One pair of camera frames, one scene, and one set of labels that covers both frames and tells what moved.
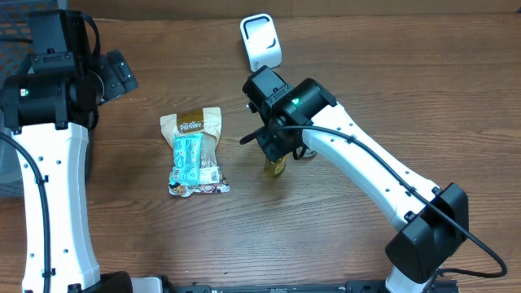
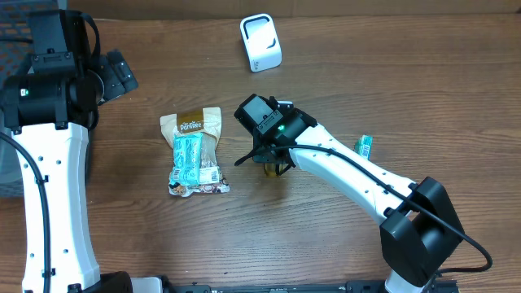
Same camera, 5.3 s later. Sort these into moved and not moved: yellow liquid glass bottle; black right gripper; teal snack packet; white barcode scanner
Moved: black right gripper
Not moved: yellow liquid glass bottle; teal snack packet; white barcode scanner
